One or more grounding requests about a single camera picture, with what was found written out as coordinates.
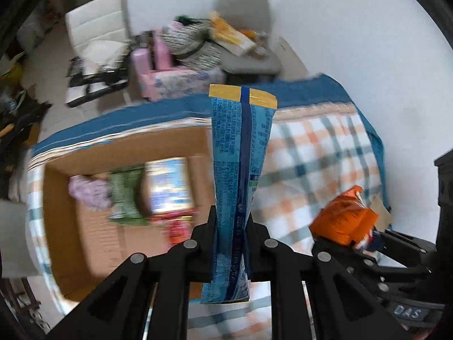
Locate orange snack bag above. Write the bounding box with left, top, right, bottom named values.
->
left=309, top=185, right=379, bottom=250

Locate brown paper piece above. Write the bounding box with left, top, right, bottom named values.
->
left=370, top=194, right=393, bottom=232

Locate pink children's sofa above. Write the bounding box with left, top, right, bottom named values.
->
left=131, top=31, right=226, bottom=101

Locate white yellow snack bag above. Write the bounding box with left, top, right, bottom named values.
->
left=210, top=12, right=257, bottom=57

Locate black white patterned bag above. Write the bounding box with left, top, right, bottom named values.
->
left=159, top=15, right=221, bottom=71

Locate brown cardboard box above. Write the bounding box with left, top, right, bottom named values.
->
left=42, top=127, right=214, bottom=302

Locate checkered blue orange blanket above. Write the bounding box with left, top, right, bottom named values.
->
left=28, top=75, right=383, bottom=339

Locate blue yellow-tipped snack packet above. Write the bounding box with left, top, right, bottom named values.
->
left=201, top=84, right=277, bottom=304

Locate red floral snack bag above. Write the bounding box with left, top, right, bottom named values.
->
left=150, top=209, right=196, bottom=247

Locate white folding chair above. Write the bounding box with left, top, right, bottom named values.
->
left=65, top=0, right=131, bottom=108

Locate dark green wipes pack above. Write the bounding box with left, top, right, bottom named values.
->
left=108, top=165, right=148, bottom=226

